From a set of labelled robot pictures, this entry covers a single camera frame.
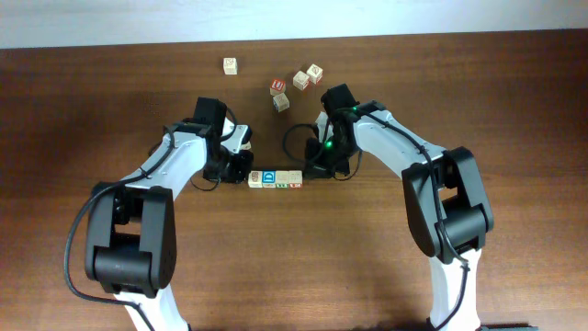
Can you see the plain wooden block far left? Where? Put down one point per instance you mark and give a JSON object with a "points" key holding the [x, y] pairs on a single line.
{"points": [[230, 66]]}

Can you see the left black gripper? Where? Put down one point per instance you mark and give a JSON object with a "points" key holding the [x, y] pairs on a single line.
{"points": [[241, 176]]}

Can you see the wooden block red drawing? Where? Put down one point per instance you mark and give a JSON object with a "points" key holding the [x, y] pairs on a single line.
{"points": [[255, 179]]}

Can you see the wooden block red picture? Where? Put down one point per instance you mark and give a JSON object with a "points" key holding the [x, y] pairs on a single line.
{"points": [[295, 178]]}

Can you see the wooden block beside top right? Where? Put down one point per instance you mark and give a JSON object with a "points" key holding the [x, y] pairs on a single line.
{"points": [[301, 80]]}

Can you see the red U wooden block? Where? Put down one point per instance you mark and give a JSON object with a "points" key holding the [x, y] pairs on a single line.
{"points": [[277, 87]]}

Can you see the blue D wooden block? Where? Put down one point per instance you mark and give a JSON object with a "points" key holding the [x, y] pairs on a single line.
{"points": [[268, 178]]}

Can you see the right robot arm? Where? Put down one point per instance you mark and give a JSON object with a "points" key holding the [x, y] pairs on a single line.
{"points": [[448, 210]]}

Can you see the red E wooden block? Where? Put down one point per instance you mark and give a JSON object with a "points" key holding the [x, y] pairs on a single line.
{"points": [[282, 179]]}

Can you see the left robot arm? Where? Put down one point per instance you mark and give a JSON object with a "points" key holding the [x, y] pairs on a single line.
{"points": [[130, 246]]}

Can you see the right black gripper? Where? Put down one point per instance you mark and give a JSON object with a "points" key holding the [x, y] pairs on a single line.
{"points": [[319, 170]]}

